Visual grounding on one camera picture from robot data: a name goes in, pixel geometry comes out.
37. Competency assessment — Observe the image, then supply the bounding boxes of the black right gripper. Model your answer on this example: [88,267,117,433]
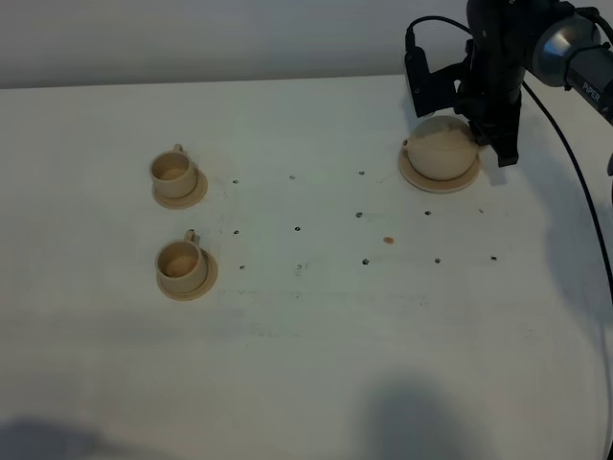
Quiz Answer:
[458,1,570,168]

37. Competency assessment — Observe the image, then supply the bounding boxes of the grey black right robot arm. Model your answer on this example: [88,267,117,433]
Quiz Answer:
[454,1,612,167]

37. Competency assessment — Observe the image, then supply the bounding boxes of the beige brown teapot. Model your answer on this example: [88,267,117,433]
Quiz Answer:
[403,116,479,181]

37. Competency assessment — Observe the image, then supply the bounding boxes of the beige near teacup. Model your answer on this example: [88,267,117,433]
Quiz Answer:
[155,229,208,294]

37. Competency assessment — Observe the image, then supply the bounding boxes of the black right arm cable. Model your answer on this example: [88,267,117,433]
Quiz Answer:
[405,15,613,460]

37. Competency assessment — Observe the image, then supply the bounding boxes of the beige far teacup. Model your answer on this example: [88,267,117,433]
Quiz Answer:
[148,144,198,199]

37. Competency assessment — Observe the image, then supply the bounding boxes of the beige near saucer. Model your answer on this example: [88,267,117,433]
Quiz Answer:
[156,248,218,302]

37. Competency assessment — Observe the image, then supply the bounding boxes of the beige teacup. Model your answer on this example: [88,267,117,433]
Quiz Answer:
[155,229,208,294]
[148,144,198,199]

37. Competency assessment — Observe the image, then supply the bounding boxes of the beige far saucer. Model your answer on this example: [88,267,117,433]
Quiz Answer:
[151,170,208,210]

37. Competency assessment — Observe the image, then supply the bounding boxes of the beige teapot saucer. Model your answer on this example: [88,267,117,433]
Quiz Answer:
[398,149,481,194]

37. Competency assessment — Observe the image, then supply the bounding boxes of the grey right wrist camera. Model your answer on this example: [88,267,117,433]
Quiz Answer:
[404,47,465,118]

